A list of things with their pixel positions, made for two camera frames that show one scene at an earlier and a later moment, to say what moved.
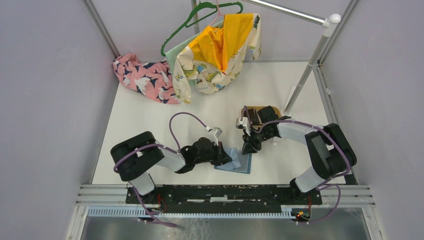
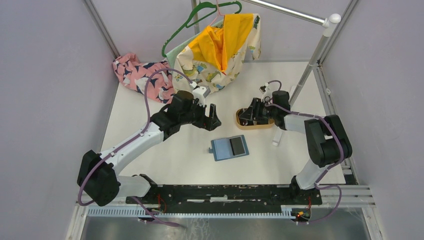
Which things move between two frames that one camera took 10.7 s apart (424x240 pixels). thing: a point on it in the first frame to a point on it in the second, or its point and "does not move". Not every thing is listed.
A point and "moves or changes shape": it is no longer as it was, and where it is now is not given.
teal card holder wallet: [240, 163] moves or changes shape
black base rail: [223, 198] does not move
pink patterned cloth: [154, 79] does not move
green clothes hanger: [190, 22] does not move
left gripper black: [222, 157] to [208, 123]
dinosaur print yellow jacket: [213, 59] does not move
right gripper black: [250, 145] to [252, 112]
